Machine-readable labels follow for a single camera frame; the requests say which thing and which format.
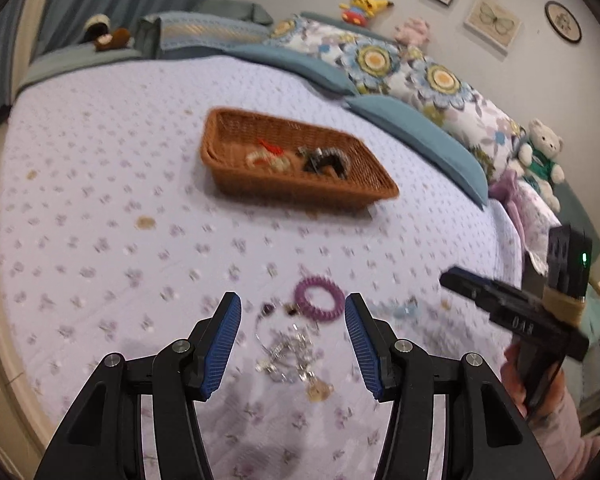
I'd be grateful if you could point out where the purple coil hair tie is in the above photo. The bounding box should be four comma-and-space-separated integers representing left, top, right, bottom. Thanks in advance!
293, 275, 347, 321

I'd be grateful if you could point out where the silver charm necklace pile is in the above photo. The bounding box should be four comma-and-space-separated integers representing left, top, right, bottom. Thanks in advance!
253, 301, 336, 403

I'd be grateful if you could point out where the silver chain bracelet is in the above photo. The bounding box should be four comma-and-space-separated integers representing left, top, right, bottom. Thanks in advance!
296, 145, 352, 180

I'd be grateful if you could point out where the red coil hair tie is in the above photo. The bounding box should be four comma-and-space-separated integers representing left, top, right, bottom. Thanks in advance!
255, 138, 285, 158

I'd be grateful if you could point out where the right hand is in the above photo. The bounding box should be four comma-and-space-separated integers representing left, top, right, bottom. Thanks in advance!
501, 344, 567, 418

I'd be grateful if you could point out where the pale blue hair clip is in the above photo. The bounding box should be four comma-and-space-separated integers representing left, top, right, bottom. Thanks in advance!
370, 296, 419, 321

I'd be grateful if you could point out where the lavender floral bedspread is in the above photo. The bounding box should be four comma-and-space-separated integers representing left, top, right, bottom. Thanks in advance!
0, 56, 521, 479

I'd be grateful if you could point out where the white teddy bear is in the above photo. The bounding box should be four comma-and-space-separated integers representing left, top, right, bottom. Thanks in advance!
508, 118, 565, 214

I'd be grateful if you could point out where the brown wicker basket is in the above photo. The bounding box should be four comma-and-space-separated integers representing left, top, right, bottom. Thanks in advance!
200, 107, 399, 210

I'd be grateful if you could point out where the right floral pillow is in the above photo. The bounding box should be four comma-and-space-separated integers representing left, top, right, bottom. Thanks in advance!
387, 47, 526, 182

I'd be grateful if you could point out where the floral pillow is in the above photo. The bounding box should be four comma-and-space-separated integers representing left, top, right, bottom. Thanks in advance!
387, 47, 526, 182
265, 13, 401, 94

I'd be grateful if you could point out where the right teal pillow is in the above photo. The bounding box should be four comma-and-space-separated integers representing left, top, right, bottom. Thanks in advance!
344, 96, 489, 208

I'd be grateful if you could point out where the teal pillow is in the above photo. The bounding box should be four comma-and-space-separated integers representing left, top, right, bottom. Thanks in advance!
344, 96, 489, 208
224, 43, 359, 97

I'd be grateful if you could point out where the left teal pillow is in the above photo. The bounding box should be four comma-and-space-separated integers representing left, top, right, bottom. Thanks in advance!
224, 43, 359, 97

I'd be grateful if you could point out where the left floral pillow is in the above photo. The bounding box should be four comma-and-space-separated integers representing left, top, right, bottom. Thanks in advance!
265, 13, 401, 94

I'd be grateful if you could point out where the pink plush toy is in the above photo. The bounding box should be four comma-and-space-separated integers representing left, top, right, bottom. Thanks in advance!
393, 18, 430, 50

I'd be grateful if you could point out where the folded teal blanket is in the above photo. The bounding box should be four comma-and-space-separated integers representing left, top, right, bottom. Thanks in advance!
133, 11, 270, 60

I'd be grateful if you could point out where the Pikachu plush toy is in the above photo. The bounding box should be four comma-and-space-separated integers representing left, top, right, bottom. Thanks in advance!
339, 0, 394, 27

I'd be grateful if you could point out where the brown plush toy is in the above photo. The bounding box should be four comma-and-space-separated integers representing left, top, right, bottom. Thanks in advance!
81, 14, 131, 52

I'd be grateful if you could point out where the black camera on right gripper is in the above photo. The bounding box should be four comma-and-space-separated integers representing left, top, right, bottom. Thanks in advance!
542, 224, 593, 327

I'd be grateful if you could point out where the cream woven ring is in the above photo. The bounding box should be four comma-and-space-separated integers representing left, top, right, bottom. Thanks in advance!
244, 149, 294, 174

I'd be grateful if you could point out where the butterfly picture frame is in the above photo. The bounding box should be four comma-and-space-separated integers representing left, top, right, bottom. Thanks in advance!
464, 0, 521, 54

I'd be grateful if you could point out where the round dark picture frame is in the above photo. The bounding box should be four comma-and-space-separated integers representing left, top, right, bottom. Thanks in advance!
544, 0, 582, 44

